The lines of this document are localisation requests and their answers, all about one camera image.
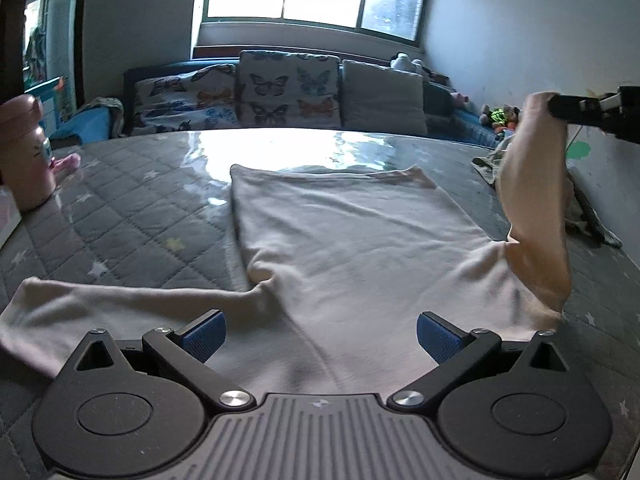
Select square butterfly print pillow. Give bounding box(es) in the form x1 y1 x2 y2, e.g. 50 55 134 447
237 50 344 130

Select blue storage box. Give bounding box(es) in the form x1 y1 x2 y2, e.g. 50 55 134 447
39 76 72 132

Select wide butterfly print pillow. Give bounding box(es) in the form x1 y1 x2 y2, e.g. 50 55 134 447
132 62 239 134

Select grey pillow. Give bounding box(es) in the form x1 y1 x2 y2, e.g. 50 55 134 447
341 60 429 136

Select white plush toy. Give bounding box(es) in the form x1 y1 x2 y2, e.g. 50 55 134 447
390 52 426 74

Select hanging clothes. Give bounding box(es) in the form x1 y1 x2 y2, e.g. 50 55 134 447
25 27 48 81

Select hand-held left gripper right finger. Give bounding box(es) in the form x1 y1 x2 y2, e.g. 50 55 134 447
387 311 569 413

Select dark wooden door frame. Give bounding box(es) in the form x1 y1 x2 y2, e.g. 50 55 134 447
0 0 92 107

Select dark blue sofa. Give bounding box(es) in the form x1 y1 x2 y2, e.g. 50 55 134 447
122 57 502 149

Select blue seat with blanket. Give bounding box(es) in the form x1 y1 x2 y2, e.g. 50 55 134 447
50 97 124 144

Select pink thermos bottle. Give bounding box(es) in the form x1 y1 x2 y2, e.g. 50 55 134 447
0 94 57 212

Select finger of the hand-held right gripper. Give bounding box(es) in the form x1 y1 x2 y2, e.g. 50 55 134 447
547 92 608 125

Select small plush toys cluster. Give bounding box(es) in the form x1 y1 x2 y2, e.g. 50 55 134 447
479 104 522 129

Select cream long-sleeve shirt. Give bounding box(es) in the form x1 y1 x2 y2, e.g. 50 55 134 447
0 91 574 397

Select patterned olive garment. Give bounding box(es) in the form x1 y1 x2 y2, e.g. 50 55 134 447
472 135 624 249

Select pink tissue pack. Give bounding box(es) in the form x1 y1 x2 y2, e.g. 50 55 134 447
0 186 24 252

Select flower wall sticker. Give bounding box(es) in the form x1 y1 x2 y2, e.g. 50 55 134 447
566 125 592 162

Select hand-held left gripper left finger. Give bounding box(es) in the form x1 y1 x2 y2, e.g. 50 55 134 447
75 310 256 413

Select grey quilted star table cover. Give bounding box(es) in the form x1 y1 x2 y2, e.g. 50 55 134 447
0 129 640 480

